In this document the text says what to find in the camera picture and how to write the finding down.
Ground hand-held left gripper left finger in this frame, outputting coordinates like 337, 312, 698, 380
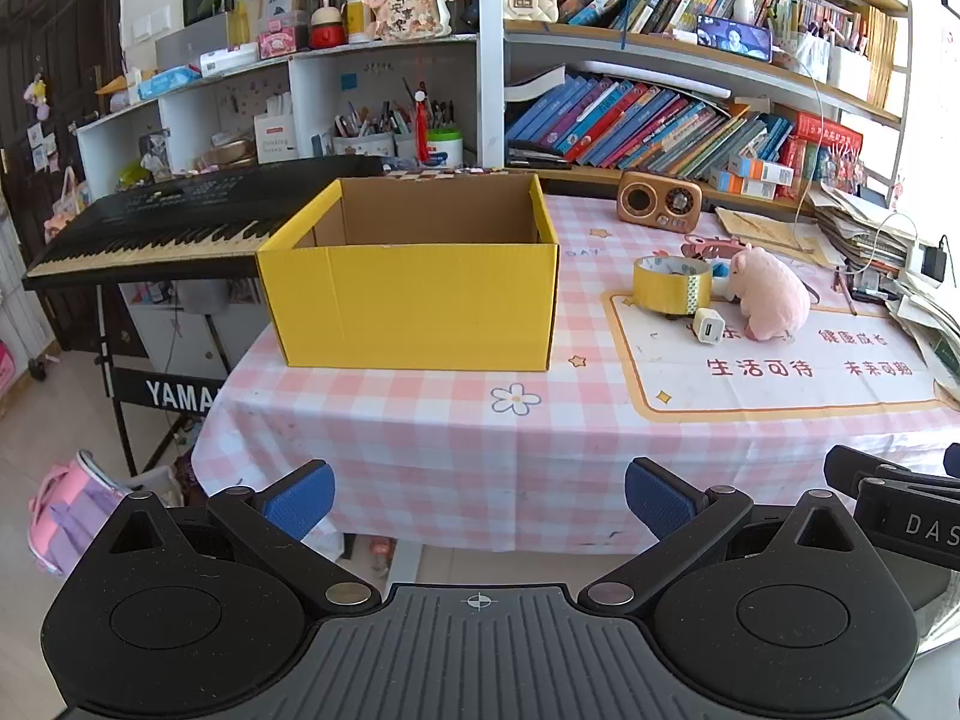
100, 460, 381, 610

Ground row of leaning blue books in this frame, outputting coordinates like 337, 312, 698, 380
506, 75, 796, 177

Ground white wooden bookshelf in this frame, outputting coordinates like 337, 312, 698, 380
480, 0, 912, 215

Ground thick red dictionary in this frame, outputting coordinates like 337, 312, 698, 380
776, 111, 863, 181

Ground pink checkered cloth desktop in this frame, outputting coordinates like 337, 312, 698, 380
191, 191, 960, 563

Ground brown paper envelopes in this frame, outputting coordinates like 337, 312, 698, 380
716, 206, 845, 267

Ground pink tin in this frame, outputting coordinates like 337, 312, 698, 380
257, 22, 297, 57

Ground white cubby shelf unit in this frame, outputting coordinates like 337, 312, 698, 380
75, 34, 481, 200

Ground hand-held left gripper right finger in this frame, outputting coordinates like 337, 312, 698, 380
576, 457, 871, 612

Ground blue tissue pack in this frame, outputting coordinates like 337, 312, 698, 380
137, 66, 202, 100

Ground white flat box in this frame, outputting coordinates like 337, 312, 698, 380
201, 43, 260, 77

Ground stack of papers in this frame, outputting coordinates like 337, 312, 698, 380
806, 180, 960, 406

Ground white jar with green lid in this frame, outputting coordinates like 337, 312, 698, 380
425, 127, 464, 167

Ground wooden retro radio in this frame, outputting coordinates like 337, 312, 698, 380
617, 170, 704, 226

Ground yellow tape roll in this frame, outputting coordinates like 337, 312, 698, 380
632, 255, 713, 316

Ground yellow cardboard box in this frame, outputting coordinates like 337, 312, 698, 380
256, 172, 561, 372

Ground wooden chessboard box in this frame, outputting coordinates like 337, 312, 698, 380
382, 165, 526, 181

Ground white pen holder with pens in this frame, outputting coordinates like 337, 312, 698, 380
332, 101, 413, 160

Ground white charging cable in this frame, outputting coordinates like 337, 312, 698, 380
772, 52, 830, 226

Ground white stationery containers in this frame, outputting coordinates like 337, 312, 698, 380
795, 30, 871, 102

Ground white red printed box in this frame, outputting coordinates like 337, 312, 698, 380
253, 94, 299, 164

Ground smartphone with lit screen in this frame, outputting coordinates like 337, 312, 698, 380
696, 13, 773, 62

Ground black electronic keyboard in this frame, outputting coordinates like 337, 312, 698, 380
22, 155, 387, 292

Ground red doll figure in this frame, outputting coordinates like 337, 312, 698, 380
310, 0, 347, 50

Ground black keyboard stand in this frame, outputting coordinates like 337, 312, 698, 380
97, 281, 233, 477

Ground grey metal box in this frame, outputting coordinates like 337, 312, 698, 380
155, 15, 230, 68

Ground dark wooden door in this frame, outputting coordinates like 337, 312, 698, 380
0, 0, 125, 353

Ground pink backpack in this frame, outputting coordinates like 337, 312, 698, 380
28, 450, 128, 578

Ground red tassel pen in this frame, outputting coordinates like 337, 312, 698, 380
412, 82, 432, 162

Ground orange white medicine boxes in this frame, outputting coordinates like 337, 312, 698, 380
709, 154, 794, 200

